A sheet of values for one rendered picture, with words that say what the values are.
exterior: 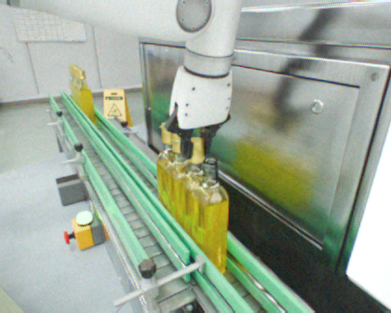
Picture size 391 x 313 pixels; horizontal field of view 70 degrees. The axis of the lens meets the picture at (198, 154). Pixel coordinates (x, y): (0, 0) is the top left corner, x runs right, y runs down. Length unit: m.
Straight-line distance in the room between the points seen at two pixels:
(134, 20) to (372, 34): 0.29
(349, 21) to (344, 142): 0.16
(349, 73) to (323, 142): 0.11
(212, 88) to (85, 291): 0.61
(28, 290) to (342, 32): 0.88
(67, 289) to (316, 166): 0.67
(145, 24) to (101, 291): 0.67
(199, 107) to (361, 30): 0.25
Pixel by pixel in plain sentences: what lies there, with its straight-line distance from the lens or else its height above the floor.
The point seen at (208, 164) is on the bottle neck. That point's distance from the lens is 0.49.
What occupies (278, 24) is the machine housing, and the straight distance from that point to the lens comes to 0.54.
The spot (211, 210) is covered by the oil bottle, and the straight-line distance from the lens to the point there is 0.52.
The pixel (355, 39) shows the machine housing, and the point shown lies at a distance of 0.45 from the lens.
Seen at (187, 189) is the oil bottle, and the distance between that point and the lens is 0.56.
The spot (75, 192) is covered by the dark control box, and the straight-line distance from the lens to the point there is 1.16.
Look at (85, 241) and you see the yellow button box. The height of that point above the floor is 0.78.
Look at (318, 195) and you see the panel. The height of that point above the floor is 1.10.
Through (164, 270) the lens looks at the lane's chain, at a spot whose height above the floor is 0.88.
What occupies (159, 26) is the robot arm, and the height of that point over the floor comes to 1.36.
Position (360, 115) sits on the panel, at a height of 1.25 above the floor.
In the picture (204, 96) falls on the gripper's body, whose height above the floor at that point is 1.26.
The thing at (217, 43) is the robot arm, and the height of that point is 1.34.
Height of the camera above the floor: 1.36
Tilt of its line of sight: 24 degrees down
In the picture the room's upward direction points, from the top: straight up
